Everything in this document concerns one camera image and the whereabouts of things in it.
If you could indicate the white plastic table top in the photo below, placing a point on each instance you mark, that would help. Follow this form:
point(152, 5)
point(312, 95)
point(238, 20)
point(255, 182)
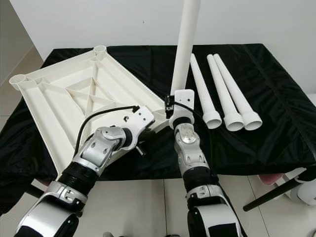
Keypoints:
point(49, 98)

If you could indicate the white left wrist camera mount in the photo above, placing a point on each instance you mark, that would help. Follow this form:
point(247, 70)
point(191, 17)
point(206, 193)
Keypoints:
point(140, 119)

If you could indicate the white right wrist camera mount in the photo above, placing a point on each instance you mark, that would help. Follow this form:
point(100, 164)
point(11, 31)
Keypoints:
point(185, 98)

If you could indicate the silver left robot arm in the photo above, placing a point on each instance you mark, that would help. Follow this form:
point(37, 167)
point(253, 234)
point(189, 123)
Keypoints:
point(101, 150)

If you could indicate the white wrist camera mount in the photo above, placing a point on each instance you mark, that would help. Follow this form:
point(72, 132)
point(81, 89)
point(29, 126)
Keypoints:
point(140, 119)
point(185, 98)

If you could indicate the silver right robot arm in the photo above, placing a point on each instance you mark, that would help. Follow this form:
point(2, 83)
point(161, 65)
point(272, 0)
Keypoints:
point(190, 148)

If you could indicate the white plastic table leg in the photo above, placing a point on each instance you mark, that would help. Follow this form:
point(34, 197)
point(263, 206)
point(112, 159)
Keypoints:
point(203, 94)
point(185, 44)
point(223, 91)
point(238, 89)

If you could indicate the white plastic floor object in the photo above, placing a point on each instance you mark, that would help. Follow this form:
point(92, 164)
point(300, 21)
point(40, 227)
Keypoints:
point(307, 192)

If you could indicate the pink stool seat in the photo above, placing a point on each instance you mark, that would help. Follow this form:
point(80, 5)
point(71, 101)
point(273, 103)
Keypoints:
point(274, 178)

